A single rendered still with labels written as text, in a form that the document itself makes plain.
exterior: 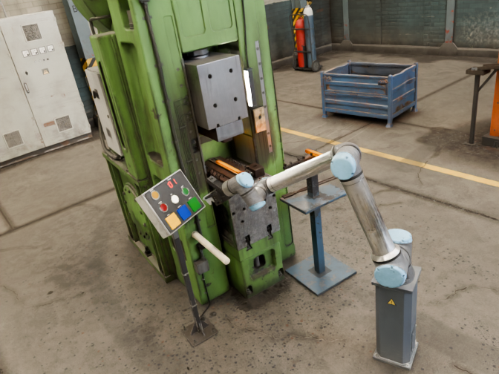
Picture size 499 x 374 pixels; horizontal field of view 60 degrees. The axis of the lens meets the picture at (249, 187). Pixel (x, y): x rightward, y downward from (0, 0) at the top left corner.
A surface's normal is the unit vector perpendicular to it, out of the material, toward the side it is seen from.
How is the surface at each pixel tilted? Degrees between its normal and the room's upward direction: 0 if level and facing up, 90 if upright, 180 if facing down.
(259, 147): 90
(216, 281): 90
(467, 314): 0
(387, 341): 90
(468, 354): 0
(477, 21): 90
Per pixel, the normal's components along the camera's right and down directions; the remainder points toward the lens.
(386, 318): -0.51, 0.45
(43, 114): 0.63, 0.27
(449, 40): -0.77, 0.38
